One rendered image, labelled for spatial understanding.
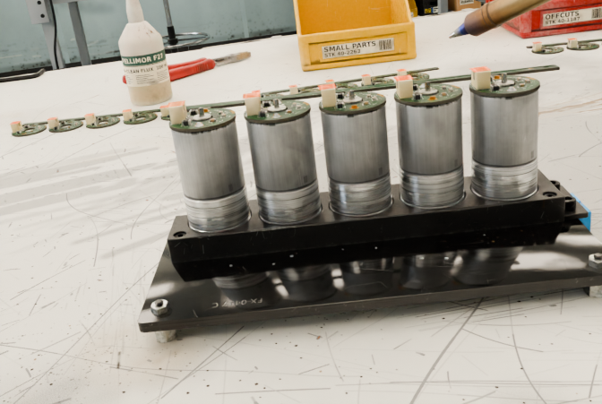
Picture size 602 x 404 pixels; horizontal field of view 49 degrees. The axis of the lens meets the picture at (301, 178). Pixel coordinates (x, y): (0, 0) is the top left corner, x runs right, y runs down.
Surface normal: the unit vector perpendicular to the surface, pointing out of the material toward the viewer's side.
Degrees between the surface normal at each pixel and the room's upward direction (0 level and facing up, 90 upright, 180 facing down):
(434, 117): 90
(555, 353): 0
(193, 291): 0
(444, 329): 0
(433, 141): 90
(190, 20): 90
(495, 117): 90
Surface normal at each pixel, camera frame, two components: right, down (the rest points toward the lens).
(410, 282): -0.11, -0.92
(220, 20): 0.16, 0.36
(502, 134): -0.29, 0.39
